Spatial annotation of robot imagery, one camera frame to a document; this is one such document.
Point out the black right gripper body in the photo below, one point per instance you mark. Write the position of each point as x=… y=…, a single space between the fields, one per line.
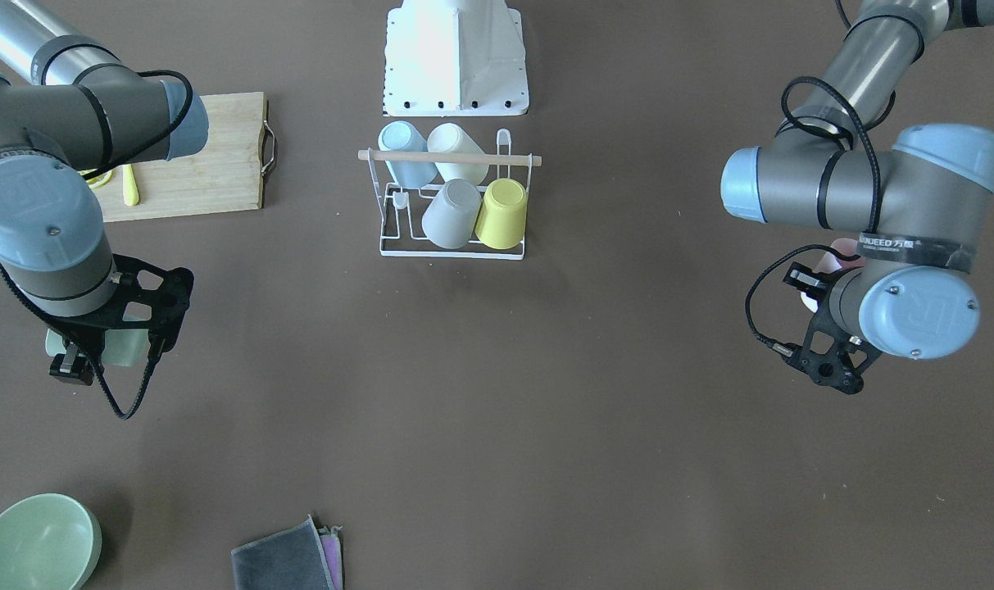
x=70 y=365

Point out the grey folded cloth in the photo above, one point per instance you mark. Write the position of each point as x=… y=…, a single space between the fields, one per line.
x=302 y=557

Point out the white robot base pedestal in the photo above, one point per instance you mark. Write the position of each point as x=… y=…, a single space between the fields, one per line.
x=455 y=58

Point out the pink cup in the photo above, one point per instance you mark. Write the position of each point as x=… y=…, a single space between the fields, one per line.
x=830 y=263

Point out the cream white cup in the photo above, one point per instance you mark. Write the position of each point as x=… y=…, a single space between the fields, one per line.
x=450 y=138

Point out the lemon slice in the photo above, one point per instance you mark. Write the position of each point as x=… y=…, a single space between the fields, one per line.
x=95 y=182

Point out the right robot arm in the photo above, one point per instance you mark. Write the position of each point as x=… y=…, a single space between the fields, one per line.
x=81 y=113

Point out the green bowl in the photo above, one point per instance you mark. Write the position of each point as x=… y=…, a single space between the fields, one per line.
x=48 y=541

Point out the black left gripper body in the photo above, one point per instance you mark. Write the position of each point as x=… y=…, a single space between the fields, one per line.
x=803 y=281

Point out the wooden cutting board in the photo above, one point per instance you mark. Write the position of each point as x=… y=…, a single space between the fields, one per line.
x=228 y=175

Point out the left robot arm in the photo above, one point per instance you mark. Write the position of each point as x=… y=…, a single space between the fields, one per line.
x=918 y=209

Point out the yellow cup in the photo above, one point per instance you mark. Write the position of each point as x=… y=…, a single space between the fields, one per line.
x=502 y=218

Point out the white wire cup rack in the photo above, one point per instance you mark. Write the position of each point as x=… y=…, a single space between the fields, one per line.
x=401 y=209

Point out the yellow plastic knife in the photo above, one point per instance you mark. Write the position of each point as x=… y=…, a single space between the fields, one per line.
x=130 y=186

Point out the grey cup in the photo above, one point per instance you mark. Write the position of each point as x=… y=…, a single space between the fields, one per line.
x=450 y=218

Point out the green cup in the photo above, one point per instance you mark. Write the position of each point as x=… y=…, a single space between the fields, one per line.
x=128 y=344

